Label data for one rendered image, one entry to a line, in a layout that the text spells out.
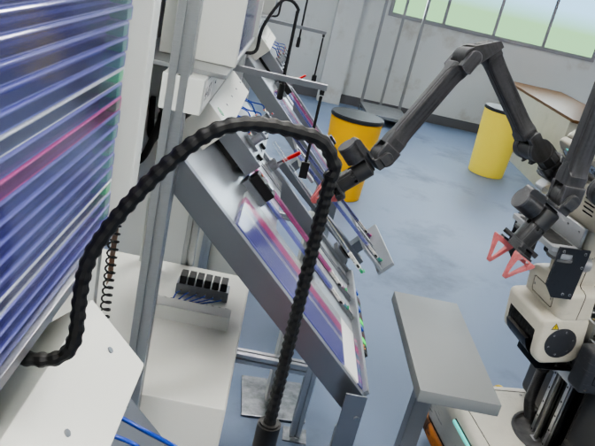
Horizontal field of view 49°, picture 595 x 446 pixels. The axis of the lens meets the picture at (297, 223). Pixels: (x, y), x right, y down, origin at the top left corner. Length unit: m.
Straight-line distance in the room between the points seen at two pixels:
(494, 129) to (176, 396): 5.65
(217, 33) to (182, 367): 0.83
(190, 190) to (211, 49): 0.29
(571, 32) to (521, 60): 0.68
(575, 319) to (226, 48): 1.35
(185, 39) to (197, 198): 0.32
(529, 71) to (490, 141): 2.54
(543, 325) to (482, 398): 0.31
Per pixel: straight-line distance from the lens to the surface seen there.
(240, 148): 1.67
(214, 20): 1.41
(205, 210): 1.39
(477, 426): 2.49
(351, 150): 1.93
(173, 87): 1.29
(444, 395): 1.96
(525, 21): 9.21
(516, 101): 2.15
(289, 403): 2.73
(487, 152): 6.98
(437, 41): 8.98
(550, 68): 9.42
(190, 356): 1.79
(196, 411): 1.64
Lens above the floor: 1.63
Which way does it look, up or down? 21 degrees down
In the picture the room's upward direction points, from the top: 13 degrees clockwise
